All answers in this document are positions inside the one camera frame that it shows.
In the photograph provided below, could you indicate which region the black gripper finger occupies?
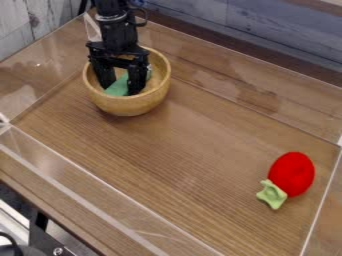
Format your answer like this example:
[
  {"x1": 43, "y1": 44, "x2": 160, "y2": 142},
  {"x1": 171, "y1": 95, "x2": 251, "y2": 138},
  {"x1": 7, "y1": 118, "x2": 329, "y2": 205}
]
[
  {"x1": 91, "y1": 58, "x2": 116, "y2": 89},
  {"x1": 127, "y1": 64, "x2": 148, "y2": 95}
]

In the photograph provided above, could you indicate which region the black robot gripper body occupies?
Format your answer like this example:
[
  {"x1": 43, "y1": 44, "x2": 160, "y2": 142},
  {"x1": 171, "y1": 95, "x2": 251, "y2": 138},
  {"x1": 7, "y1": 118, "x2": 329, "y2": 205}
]
[{"x1": 85, "y1": 14, "x2": 150, "y2": 69}]

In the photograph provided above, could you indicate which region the green rectangular block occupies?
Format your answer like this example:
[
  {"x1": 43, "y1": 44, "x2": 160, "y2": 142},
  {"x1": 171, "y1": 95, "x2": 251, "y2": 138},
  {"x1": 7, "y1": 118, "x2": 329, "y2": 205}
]
[{"x1": 104, "y1": 72, "x2": 143, "y2": 96}]

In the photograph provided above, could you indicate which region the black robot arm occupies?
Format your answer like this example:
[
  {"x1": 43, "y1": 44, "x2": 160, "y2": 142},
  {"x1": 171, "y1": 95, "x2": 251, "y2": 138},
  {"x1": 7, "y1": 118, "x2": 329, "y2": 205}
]
[{"x1": 85, "y1": 0, "x2": 151, "y2": 96}]

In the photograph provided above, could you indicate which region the brown wooden bowl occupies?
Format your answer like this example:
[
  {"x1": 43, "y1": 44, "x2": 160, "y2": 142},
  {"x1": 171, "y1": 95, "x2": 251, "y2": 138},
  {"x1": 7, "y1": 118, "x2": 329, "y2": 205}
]
[{"x1": 81, "y1": 47, "x2": 171, "y2": 116}]

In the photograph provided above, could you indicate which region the red plush ball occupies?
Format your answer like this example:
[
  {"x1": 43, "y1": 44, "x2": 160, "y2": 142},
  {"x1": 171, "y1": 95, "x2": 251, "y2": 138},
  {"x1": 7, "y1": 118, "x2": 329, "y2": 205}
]
[{"x1": 267, "y1": 152, "x2": 315, "y2": 197}]

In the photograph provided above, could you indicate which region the small green plastic toy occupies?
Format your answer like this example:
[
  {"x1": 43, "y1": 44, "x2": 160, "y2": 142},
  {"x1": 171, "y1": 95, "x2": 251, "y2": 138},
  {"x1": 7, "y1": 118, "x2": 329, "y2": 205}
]
[{"x1": 256, "y1": 179, "x2": 287, "y2": 210}]

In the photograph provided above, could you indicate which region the black metal table frame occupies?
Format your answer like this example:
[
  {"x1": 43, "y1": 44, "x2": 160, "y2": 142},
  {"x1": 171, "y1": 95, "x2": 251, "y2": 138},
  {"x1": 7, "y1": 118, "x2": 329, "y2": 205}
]
[{"x1": 28, "y1": 206, "x2": 91, "y2": 256}]

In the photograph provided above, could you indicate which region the black cable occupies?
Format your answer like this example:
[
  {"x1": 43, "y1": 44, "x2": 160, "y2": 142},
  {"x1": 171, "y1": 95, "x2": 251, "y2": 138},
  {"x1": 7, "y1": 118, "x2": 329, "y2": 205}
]
[{"x1": 0, "y1": 231, "x2": 25, "y2": 256}]

